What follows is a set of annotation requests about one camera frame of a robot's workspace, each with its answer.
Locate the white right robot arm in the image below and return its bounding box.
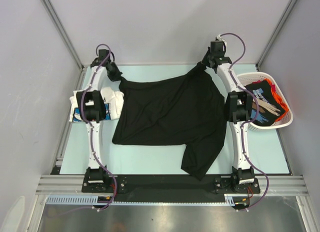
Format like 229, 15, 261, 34
202, 38, 255, 193

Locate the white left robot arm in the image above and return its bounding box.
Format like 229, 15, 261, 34
75, 44, 119, 192

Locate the white folded printed t-shirt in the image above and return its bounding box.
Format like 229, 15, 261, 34
68, 86, 124, 123

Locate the magenta t-shirt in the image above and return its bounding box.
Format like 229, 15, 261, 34
270, 84, 277, 92

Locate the black printed t-shirt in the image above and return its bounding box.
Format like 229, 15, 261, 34
245, 80, 287, 127

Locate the orange t-shirt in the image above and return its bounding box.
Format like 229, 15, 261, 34
264, 78, 289, 113

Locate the white plastic laundry basket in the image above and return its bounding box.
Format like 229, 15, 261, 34
238, 72, 293, 131

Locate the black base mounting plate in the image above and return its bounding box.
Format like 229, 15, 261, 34
81, 173, 261, 203

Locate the aluminium frame rail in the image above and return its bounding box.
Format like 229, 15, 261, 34
35, 174, 309, 196

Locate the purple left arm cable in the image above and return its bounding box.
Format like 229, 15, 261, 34
79, 43, 118, 213

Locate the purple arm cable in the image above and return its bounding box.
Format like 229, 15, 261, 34
216, 33, 270, 213
79, 43, 118, 213

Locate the white slotted cable duct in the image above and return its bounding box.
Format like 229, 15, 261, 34
45, 194, 118, 205

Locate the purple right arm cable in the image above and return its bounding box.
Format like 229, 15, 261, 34
216, 33, 270, 213

